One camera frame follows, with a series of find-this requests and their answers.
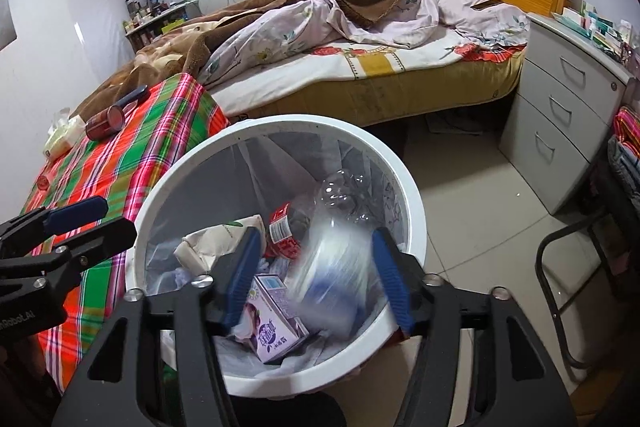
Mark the pale floral quilt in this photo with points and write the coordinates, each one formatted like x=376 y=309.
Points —
x=285 y=29

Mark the clear bottle with red label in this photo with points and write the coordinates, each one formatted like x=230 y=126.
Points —
x=281 y=232

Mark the black metal chair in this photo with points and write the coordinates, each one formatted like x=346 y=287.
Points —
x=550 y=287

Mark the dark red jar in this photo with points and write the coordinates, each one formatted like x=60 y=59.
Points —
x=105 y=122

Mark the stack of folded clothes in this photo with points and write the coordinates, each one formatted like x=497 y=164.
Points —
x=627 y=157

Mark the clear plastic bin liner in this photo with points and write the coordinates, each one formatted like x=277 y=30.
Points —
x=280 y=157

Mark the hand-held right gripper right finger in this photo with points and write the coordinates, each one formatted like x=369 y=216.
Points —
x=392 y=277

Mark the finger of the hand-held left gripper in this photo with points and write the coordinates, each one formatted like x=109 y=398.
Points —
x=77 y=212
x=102 y=239

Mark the bed with floral sheet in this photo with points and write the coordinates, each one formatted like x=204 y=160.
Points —
x=410 y=67

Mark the row of small boxes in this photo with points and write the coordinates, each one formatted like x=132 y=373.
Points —
x=600 y=29

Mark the dark blue flat case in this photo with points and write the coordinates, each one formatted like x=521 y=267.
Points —
x=132 y=96

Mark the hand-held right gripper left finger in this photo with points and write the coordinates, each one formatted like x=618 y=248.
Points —
x=242 y=277

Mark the shelf with bottles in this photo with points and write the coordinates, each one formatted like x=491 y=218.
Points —
x=155 y=22

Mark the grey drawer cabinet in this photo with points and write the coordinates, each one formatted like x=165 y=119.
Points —
x=555 y=112

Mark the soft tissue pack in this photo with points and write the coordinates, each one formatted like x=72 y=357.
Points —
x=62 y=137

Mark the purple drink carton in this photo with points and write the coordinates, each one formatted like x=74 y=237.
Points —
x=272 y=327

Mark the white paper bag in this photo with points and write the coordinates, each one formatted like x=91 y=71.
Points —
x=220 y=237

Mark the red green plaid tablecloth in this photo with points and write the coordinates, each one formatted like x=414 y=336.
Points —
x=135 y=152

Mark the plastic bottle with blue label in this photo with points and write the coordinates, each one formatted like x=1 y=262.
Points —
x=340 y=267

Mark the white round trash bin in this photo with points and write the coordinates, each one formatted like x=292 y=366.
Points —
x=280 y=124

